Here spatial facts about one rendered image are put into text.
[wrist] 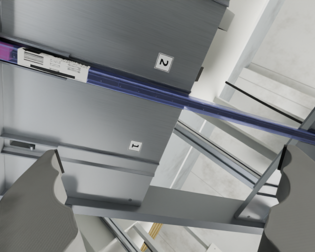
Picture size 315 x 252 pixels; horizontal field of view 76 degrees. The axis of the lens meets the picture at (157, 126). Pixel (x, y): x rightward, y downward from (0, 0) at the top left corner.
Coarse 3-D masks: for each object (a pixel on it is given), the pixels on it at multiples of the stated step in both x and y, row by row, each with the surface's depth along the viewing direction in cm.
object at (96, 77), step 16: (0, 48) 17; (16, 48) 18; (96, 80) 20; (112, 80) 20; (128, 80) 20; (144, 96) 21; (160, 96) 21; (176, 96) 22; (192, 96) 23; (208, 112) 23; (224, 112) 23; (240, 112) 24; (256, 128) 25; (272, 128) 25; (288, 128) 26
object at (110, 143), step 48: (0, 0) 17; (48, 0) 17; (96, 0) 18; (144, 0) 18; (192, 0) 18; (48, 48) 19; (96, 48) 20; (144, 48) 20; (192, 48) 21; (48, 96) 22; (96, 96) 22; (48, 144) 24; (96, 144) 25; (144, 144) 26; (96, 192) 30; (144, 192) 31
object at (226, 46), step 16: (240, 0) 68; (256, 0) 77; (240, 16) 74; (256, 16) 85; (224, 32) 72; (240, 32) 82; (224, 48) 79; (240, 48) 91; (208, 64) 76; (224, 64) 88; (208, 80) 84; (224, 80) 99; (208, 96) 94
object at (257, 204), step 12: (312, 120) 27; (288, 144) 30; (300, 144) 29; (312, 144) 29; (276, 156) 36; (312, 156) 30; (276, 168) 31; (264, 180) 33; (276, 180) 32; (252, 192) 34; (264, 192) 34; (252, 204) 35; (264, 204) 35; (240, 216) 36; (252, 216) 37
